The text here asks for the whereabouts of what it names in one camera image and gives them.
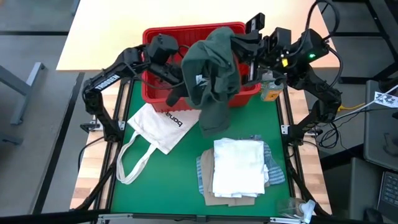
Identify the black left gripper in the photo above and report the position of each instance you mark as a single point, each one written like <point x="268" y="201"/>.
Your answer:
<point x="169" y="74"/>

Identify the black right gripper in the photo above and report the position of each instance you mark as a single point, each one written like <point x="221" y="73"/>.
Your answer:
<point x="270" y="43"/>

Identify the white printed tote bag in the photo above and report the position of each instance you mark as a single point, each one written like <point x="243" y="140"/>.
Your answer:
<point x="158" y="127"/>

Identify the dark green garment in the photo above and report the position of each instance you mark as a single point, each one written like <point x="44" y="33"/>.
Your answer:
<point x="211" y="71"/>

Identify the beige trousers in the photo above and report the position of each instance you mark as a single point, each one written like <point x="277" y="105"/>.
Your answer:
<point x="206" y="174"/>

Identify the large white shirt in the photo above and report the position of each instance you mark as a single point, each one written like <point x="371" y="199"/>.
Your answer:
<point x="239" y="168"/>

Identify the blue striped garment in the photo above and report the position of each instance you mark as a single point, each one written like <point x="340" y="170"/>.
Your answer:
<point x="275" y="171"/>

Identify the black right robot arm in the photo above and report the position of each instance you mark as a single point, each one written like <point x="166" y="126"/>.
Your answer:
<point x="317" y="81"/>

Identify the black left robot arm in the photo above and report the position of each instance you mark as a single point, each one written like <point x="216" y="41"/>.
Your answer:
<point x="105" y="82"/>

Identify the red plastic laundry bin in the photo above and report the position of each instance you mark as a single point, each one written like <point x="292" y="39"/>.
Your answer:
<point x="186" y="34"/>

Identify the orange soap pump bottle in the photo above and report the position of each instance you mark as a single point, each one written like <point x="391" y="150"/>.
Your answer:
<point x="271" y="93"/>

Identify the green table mat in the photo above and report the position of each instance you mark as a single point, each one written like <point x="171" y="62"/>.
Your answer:
<point x="161" y="193"/>

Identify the light wooden desk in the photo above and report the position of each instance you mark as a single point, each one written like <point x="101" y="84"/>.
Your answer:
<point x="102" y="31"/>

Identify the yellow power plug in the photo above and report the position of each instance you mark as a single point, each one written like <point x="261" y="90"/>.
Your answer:
<point x="354" y="108"/>

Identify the white printed paper tag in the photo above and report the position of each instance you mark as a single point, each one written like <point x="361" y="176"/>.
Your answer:
<point x="385" y="99"/>

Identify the grey metal table leg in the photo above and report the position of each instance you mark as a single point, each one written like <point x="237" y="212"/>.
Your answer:
<point x="21" y="84"/>

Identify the clear plastic spray bottle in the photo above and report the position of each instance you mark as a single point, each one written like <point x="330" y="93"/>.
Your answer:
<point x="292" y="208"/>

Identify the grey side table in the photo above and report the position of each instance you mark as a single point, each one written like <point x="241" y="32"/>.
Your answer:
<point x="379" y="140"/>

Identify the dark keyboard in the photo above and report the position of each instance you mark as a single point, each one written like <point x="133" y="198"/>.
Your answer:
<point x="388" y="193"/>

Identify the black table-level camera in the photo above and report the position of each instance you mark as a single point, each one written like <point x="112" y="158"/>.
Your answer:
<point x="201" y="219"/>

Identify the black aluminium table frame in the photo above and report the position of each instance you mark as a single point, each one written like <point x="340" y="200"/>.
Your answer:
<point x="92" y="191"/>

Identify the black desk leg frame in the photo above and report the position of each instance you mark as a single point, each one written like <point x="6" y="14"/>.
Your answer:
<point x="373" y="74"/>

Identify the silver aluminium rail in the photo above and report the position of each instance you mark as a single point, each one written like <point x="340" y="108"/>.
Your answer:
<point x="118" y="215"/>

